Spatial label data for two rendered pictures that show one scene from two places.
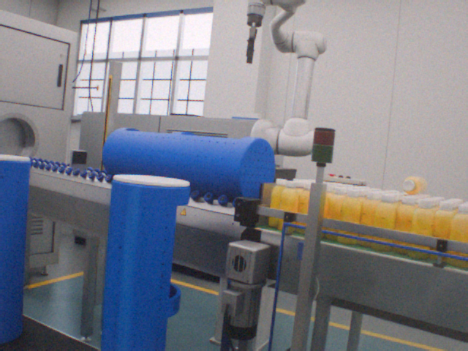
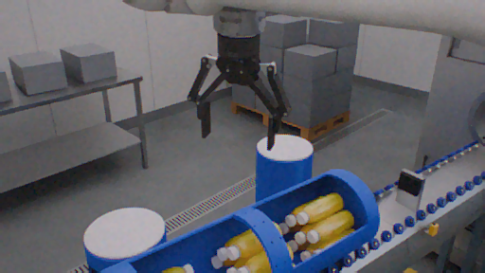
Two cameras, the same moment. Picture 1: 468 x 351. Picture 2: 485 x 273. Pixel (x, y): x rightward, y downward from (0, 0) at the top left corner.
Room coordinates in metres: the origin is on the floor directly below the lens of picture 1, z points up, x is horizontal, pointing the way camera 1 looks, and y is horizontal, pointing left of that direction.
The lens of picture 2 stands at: (2.30, -0.70, 1.98)
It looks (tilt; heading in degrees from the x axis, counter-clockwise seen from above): 26 degrees down; 109
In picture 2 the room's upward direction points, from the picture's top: straight up
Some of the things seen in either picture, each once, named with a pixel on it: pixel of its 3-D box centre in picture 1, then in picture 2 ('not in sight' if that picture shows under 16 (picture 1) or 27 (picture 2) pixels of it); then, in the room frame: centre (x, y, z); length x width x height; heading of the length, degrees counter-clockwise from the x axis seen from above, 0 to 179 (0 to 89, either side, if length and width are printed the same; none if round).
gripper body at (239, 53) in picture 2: (254, 26); (238, 58); (2.07, -0.01, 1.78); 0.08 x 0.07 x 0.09; 178
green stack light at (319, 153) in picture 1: (322, 153); not in sight; (1.23, -0.24, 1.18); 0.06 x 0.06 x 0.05
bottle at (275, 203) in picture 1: (278, 205); not in sight; (1.59, -0.17, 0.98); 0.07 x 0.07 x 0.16
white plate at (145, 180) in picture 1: (151, 180); (125, 231); (1.53, 0.31, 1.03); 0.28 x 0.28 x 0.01
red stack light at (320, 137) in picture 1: (324, 138); not in sight; (1.23, -0.24, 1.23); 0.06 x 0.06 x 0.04
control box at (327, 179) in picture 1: (341, 189); not in sight; (1.87, -0.47, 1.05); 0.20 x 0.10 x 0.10; 55
